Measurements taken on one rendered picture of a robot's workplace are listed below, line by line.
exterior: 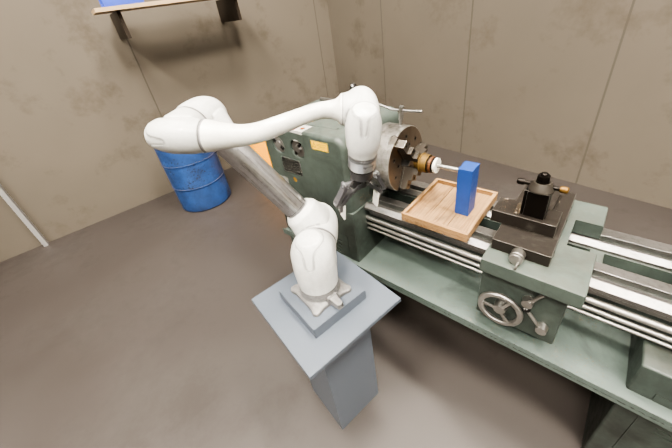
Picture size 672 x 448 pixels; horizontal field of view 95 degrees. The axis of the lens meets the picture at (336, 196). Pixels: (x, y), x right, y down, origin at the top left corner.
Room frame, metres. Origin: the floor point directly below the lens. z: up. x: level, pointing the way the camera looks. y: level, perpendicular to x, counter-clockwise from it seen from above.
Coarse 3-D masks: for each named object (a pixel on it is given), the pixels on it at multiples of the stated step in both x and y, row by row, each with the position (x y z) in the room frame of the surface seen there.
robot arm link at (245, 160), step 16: (208, 96) 1.14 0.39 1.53; (208, 112) 1.03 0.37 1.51; (224, 112) 1.10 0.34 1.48; (240, 160) 1.03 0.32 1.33; (256, 160) 1.05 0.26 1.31; (256, 176) 1.02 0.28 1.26; (272, 176) 1.04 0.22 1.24; (272, 192) 1.01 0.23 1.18; (288, 192) 1.03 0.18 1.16; (288, 208) 1.01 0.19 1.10; (304, 208) 1.01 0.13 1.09; (320, 208) 1.04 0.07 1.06; (288, 224) 1.02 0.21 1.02; (304, 224) 0.97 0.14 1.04; (320, 224) 0.97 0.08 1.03; (336, 224) 1.03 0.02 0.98; (336, 240) 0.96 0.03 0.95
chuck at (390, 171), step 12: (384, 132) 1.32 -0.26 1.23; (396, 132) 1.28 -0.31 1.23; (408, 132) 1.32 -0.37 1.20; (384, 144) 1.26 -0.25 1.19; (384, 156) 1.22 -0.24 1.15; (396, 156) 1.24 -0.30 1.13; (384, 168) 1.21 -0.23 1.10; (396, 168) 1.24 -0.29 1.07; (384, 180) 1.22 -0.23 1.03; (396, 180) 1.24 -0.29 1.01
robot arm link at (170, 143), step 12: (180, 108) 0.99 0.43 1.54; (192, 108) 1.00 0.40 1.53; (156, 120) 0.93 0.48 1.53; (168, 120) 0.91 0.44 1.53; (180, 120) 0.91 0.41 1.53; (192, 120) 0.91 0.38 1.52; (144, 132) 0.92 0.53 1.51; (156, 132) 0.89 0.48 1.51; (168, 132) 0.88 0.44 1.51; (180, 132) 0.88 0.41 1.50; (192, 132) 0.88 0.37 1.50; (156, 144) 0.89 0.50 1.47; (168, 144) 0.88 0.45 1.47; (180, 144) 0.87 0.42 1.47; (192, 144) 0.87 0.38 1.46
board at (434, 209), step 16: (432, 192) 1.28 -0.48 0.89; (448, 192) 1.25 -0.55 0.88; (480, 192) 1.20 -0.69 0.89; (496, 192) 1.16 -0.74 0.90; (416, 208) 1.17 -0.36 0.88; (432, 208) 1.15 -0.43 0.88; (448, 208) 1.13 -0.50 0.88; (480, 208) 1.09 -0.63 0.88; (416, 224) 1.07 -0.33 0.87; (432, 224) 1.02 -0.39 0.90; (448, 224) 1.02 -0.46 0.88; (464, 224) 1.00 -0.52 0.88; (464, 240) 0.92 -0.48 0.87
